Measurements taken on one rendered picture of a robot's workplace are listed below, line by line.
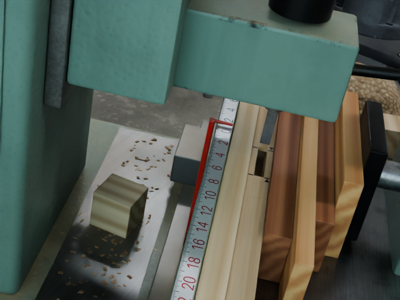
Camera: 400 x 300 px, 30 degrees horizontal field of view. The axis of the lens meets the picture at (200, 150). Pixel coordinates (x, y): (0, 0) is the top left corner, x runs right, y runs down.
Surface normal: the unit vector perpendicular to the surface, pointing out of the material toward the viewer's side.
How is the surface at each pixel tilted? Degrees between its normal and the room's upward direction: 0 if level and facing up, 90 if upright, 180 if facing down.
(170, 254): 0
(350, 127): 0
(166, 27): 90
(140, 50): 90
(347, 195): 90
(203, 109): 0
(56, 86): 90
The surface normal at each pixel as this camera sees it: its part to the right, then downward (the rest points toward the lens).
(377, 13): -0.08, 0.24
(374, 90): 0.15, -0.29
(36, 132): 0.97, 0.22
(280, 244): -0.15, 0.51
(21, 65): 0.11, 0.55
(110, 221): -0.37, 0.44
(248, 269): 0.18, -0.83
